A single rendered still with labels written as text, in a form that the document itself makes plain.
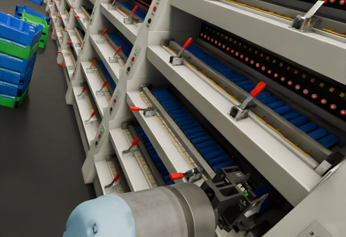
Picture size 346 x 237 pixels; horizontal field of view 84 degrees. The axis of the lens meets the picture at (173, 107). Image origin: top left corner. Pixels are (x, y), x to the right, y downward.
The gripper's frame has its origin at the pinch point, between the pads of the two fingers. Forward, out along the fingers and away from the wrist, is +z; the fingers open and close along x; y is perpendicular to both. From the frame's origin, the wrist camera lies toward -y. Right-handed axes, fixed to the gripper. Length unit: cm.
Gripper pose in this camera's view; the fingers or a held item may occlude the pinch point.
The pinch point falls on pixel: (250, 197)
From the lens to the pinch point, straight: 50.6
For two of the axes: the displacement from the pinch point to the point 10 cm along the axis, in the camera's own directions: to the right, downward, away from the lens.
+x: -4.8, -5.7, 6.7
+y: 4.5, -8.1, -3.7
